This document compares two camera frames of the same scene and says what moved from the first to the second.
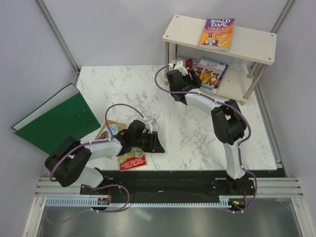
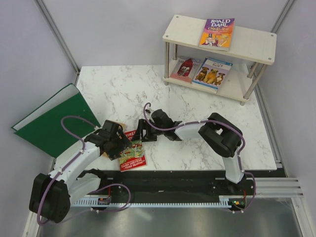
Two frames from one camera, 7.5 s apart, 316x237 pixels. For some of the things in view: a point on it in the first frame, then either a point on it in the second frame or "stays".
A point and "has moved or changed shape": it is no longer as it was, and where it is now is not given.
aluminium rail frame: (293, 186) stays
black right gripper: (196, 82) to (142, 125)
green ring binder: (66, 114) stays
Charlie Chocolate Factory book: (217, 33) stays
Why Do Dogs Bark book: (211, 72) has moved or changed shape
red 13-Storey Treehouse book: (135, 158) stays
